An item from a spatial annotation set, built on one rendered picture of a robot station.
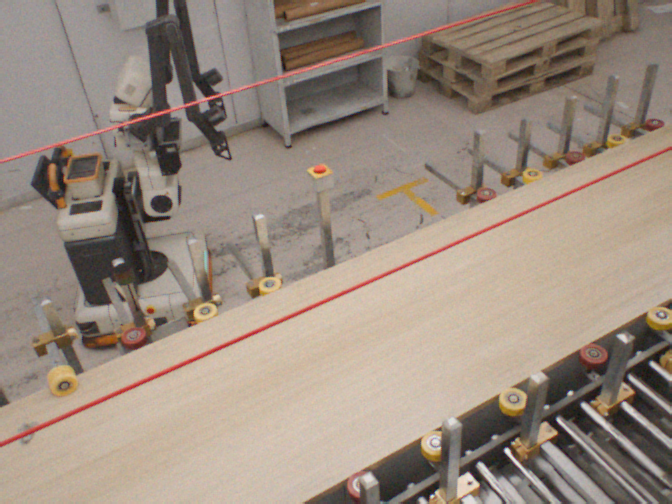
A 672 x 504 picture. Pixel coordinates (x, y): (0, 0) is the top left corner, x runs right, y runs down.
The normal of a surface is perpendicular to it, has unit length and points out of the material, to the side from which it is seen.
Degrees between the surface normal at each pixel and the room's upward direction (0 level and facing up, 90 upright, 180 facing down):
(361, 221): 0
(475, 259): 0
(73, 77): 90
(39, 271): 0
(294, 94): 90
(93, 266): 90
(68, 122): 90
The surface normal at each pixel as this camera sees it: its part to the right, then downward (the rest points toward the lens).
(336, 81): 0.50, 0.52
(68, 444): -0.07, -0.78
